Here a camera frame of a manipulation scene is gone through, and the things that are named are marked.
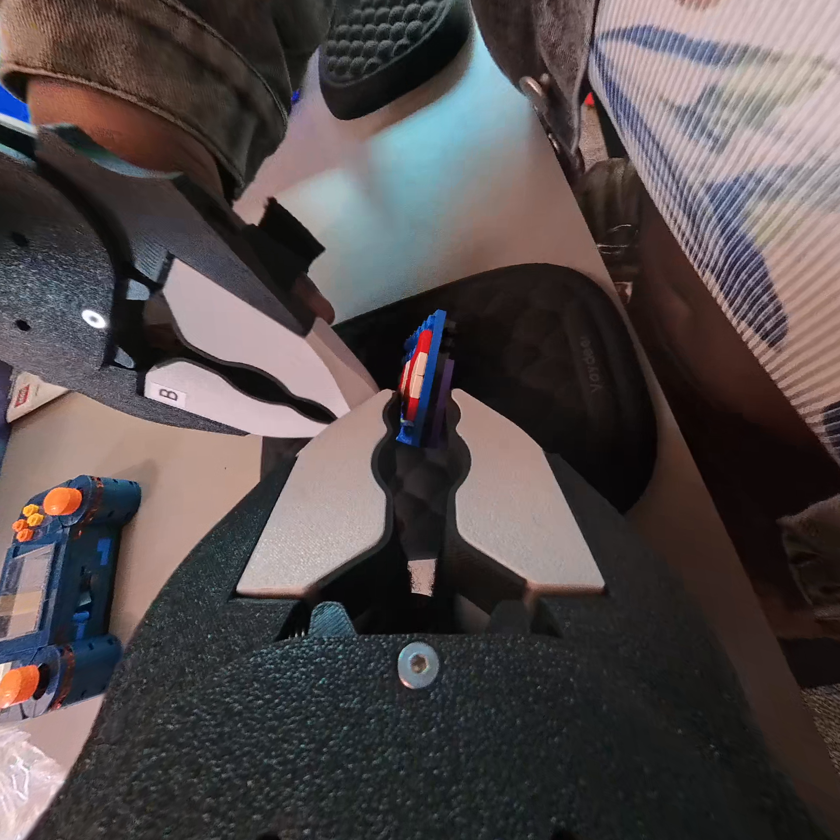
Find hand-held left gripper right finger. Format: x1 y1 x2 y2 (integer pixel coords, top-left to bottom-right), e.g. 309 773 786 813
450 388 606 598

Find clear plastic bag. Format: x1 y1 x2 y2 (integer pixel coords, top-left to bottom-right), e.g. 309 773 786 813
0 727 70 824

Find toy handheld game console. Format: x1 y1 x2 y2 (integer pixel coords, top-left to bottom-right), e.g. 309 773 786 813
0 476 142 723

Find red white toy tiles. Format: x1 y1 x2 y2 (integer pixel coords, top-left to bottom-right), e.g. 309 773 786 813
399 330 435 421

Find white striped shirt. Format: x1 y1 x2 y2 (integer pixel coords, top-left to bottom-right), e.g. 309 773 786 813
587 0 840 460

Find purple toy plate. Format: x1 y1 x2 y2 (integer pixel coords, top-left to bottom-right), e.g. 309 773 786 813
423 364 455 451

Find black foam-lined case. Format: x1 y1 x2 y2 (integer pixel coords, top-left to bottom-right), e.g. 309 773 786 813
331 262 658 559
318 0 471 121

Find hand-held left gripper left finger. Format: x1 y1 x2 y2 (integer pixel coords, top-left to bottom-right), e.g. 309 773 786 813
235 389 401 599

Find blue toy plate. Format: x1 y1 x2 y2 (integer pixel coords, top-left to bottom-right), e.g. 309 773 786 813
395 310 449 449

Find instruction booklet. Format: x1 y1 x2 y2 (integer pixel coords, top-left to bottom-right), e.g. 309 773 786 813
5 371 71 424

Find person's right hand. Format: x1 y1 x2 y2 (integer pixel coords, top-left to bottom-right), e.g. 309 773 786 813
26 75 337 327

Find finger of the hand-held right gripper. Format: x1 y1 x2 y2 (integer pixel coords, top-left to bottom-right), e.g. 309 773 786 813
159 255 382 417
143 357 339 439

